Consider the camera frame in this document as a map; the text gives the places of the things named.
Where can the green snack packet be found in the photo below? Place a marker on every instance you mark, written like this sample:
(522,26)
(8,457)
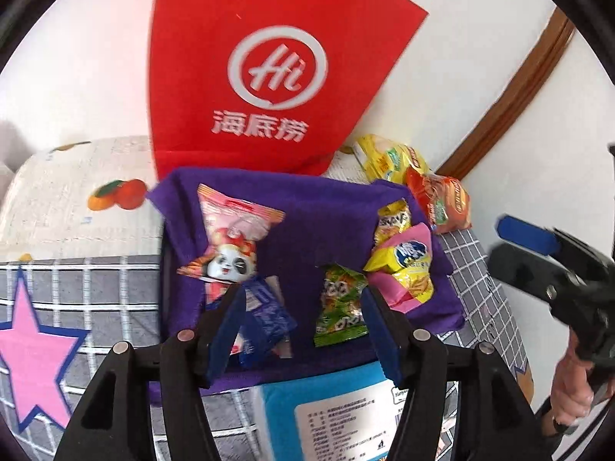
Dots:
(341,317)

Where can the pink star sticker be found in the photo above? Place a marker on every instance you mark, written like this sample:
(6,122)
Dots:
(37,358)

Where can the grey checkered bed sheet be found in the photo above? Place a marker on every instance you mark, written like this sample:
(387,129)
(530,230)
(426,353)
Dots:
(107,299)

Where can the dark blue snack packet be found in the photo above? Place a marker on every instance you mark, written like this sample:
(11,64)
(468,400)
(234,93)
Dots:
(266,323)

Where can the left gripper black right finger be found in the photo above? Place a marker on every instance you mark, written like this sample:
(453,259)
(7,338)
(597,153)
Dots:
(493,420)

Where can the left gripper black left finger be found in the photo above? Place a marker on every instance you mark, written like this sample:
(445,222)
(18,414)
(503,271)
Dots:
(112,420)

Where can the small yellow snack packet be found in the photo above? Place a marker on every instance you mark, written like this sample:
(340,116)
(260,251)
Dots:
(393,219)

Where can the panda snack packet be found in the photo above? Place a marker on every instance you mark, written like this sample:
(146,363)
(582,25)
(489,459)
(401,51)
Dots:
(233,227)

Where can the yellow chips bag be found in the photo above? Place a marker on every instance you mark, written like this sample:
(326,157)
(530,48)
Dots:
(383,159)

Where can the fruit print pillow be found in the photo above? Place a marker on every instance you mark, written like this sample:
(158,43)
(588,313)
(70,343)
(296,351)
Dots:
(83,200)

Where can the purple cloth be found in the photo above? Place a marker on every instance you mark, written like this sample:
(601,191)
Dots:
(327,221)

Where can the orange red chips bag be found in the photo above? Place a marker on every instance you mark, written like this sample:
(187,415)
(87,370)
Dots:
(442,199)

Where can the right hand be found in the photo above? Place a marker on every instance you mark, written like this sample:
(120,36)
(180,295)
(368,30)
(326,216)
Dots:
(571,394)

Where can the brown wooden door frame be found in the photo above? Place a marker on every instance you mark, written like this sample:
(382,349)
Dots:
(514,99)

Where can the pink yellow sweet potato snack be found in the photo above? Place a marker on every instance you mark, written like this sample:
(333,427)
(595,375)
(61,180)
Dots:
(400,269)

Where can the blue tissue pack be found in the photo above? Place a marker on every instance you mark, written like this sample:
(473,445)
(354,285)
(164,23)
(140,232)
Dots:
(348,415)

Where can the red Haidilao paper bag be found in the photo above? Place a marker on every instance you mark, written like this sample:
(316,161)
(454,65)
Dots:
(267,85)

